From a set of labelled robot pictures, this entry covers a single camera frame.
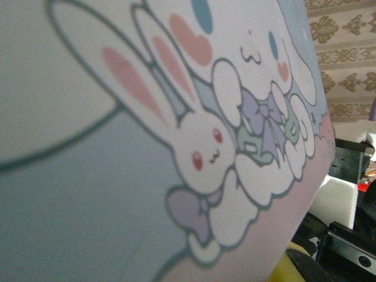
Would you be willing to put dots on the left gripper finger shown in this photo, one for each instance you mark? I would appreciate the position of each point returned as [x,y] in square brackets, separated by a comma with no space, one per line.
[305,267]

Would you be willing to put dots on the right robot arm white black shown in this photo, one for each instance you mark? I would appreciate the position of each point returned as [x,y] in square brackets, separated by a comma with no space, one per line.
[332,199]

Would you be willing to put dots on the cartoon bunny tin box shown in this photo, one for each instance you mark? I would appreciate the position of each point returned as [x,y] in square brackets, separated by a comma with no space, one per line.
[117,147]

